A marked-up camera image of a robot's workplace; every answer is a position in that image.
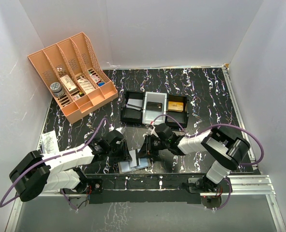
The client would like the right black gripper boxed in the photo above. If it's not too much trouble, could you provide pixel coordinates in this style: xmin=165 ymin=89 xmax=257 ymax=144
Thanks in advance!
xmin=136 ymin=134 xmax=169 ymax=158

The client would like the white striped credit card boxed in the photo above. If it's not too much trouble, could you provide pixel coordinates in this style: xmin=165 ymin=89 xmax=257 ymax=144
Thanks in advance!
xmin=129 ymin=150 xmax=140 ymax=168

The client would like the grey leather card holder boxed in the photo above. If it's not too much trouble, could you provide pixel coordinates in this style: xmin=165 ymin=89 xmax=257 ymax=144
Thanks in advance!
xmin=118 ymin=158 xmax=151 ymax=174

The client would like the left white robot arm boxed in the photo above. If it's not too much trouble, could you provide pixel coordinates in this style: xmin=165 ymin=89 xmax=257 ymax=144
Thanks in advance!
xmin=9 ymin=128 xmax=132 ymax=202

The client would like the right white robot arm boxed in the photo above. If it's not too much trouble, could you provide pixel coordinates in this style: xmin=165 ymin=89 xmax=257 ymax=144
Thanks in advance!
xmin=136 ymin=123 xmax=251 ymax=192

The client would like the white middle card tray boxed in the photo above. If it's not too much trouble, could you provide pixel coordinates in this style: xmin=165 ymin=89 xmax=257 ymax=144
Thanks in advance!
xmin=142 ymin=92 xmax=167 ymax=125

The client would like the black left card tray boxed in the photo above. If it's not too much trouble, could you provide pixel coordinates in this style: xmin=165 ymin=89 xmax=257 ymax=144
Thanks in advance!
xmin=120 ymin=90 xmax=145 ymax=125

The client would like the black card tray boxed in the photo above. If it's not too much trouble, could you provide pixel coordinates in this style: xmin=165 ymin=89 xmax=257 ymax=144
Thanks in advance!
xmin=166 ymin=94 xmax=190 ymax=128
xmin=120 ymin=90 xmax=145 ymax=125

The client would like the silver credit card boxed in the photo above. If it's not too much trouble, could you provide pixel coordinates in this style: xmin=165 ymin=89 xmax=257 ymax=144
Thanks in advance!
xmin=126 ymin=98 xmax=143 ymax=111

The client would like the black right card tray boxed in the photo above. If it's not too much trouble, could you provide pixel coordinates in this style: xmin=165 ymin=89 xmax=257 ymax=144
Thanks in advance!
xmin=166 ymin=94 xmax=190 ymax=128

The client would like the gold credit card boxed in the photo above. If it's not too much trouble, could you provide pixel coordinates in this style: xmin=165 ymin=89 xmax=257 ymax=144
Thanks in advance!
xmin=168 ymin=101 xmax=184 ymax=112

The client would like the white label card stack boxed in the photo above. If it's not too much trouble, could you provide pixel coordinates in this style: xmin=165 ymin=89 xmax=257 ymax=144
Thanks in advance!
xmin=76 ymin=75 xmax=95 ymax=94

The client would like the blue small object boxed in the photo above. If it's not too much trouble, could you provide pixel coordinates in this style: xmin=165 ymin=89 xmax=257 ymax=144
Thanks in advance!
xmin=97 ymin=81 xmax=105 ymax=87

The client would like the white patterned paper sheet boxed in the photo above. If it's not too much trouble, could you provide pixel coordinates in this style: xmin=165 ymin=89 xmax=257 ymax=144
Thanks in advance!
xmin=41 ymin=130 xmax=59 ymax=154

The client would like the small colourful packet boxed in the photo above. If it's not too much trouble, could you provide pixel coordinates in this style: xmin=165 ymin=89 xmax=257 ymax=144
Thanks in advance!
xmin=88 ymin=69 xmax=102 ymax=84

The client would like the white red box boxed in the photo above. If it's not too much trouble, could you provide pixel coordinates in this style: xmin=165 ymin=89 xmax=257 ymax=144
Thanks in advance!
xmin=60 ymin=75 xmax=77 ymax=93

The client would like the round patterned tin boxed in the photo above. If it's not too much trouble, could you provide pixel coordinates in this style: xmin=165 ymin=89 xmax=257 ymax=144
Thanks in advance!
xmin=50 ymin=82 xmax=64 ymax=98

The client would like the orange plastic file organizer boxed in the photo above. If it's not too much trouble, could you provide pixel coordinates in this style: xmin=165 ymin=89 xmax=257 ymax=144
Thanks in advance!
xmin=28 ymin=32 xmax=118 ymax=124

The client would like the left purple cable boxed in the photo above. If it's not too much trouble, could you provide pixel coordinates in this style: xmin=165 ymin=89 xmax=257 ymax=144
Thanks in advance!
xmin=0 ymin=117 xmax=113 ymax=208

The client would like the purple cable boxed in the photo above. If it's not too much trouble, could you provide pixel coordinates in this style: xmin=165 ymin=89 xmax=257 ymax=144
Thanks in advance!
xmin=151 ymin=114 xmax=265 ymax=210
xmin=0 ymin=117 xmax=113 ymax=208

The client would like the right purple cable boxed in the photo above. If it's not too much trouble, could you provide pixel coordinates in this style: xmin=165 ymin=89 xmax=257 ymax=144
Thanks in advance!
xmin=151 ymin=114 xmax=265 ymax=210

